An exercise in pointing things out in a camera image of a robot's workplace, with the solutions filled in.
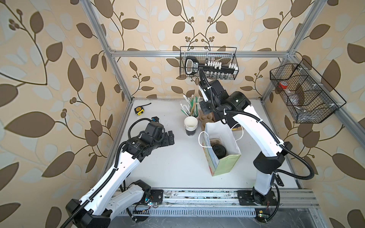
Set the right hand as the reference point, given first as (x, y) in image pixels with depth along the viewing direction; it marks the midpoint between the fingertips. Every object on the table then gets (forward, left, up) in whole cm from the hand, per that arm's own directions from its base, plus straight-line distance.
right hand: (204, 103), depth 72 cm
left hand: (-11, +21, -12) cm, 27 cm away
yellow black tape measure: (+24, +47, -30) cm, 60 cm away
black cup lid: (-17, -8, -21) cm, 28 cm away
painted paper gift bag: (-7, -8, -14) cm, 18 cm away
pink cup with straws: (+13, +7, -18) cm, 23 cm away
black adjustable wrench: (-30, -41, -34) cm, 61 cm away
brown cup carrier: (+12, -4, -29) cm, 32 cm away
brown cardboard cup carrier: (-7, -7, -29) cm, 31 cm away
